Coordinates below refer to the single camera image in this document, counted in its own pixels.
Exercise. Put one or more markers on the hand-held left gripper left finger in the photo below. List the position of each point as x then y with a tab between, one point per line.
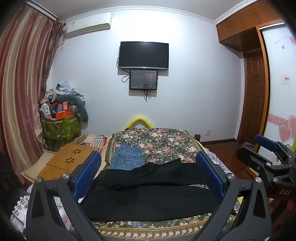
89	173

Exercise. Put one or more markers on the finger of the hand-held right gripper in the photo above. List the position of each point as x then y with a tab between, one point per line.
266	141
249	156

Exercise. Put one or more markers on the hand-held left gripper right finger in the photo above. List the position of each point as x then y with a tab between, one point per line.
209	173

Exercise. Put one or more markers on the black pants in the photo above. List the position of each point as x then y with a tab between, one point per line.
148	192

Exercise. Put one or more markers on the white printed bed sheet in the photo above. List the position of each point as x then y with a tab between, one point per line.
217	162

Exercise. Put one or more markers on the wooden lap table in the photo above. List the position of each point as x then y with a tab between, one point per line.
67	160

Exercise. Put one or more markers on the striped cloth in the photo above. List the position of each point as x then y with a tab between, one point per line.
92	141

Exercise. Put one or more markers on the white heart-print sliding door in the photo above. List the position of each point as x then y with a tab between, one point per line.
281	104

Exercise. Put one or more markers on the blue jeans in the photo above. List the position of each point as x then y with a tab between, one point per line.
127	157

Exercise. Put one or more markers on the brown wooden door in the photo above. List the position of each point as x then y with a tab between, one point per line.
254	97

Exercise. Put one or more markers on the green storage bag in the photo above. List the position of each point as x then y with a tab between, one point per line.
61	128

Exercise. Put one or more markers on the beige board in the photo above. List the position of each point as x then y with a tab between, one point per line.
32	169

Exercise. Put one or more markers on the floral blanket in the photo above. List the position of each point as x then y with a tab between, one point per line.
161	141

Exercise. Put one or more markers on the orange box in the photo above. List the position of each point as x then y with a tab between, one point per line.
63	114

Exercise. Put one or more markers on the red door sticker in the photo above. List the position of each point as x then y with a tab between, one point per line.
286	79

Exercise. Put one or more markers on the grey curved pillow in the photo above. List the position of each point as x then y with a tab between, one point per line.
79	104

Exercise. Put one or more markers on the yellow foam headboard pad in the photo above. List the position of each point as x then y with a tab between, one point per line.
138	119

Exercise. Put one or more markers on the pile of white packets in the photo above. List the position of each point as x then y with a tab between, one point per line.
19	208

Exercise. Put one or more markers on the pile of clothes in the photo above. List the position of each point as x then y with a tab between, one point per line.
62	89

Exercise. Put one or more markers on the small black monitor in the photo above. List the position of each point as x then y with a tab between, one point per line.
143	78

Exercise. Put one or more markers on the striped pink curtain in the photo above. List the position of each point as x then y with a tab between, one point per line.
20	81

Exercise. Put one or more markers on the wooden overhead cabinet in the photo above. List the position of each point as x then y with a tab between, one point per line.
240	25

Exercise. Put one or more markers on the white air conditioner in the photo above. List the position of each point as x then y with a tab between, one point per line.
90	24

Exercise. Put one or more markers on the wooden bed post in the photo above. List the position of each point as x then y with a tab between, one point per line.
197	137

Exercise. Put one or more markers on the black wall television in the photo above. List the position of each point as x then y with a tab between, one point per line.
143	54

